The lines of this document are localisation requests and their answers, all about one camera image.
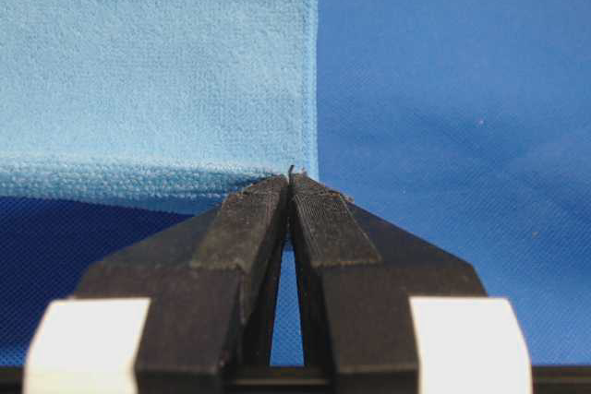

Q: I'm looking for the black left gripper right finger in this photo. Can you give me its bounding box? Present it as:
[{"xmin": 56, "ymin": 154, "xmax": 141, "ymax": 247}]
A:
[{"xmin": 289, "ymin": 173, "xmax": 486, "ymax": 393}]

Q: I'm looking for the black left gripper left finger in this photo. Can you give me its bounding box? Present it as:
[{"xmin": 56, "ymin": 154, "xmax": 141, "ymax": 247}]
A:
[{"xmin": 75, "ymin": 175, "xmax": 288, "ymax": 393}]

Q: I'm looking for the light blue towel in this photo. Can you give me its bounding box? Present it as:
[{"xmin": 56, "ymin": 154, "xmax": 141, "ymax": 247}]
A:
[{"xmin": 1, "ymin": 0, "xmax": 318, "ymax": 213}]

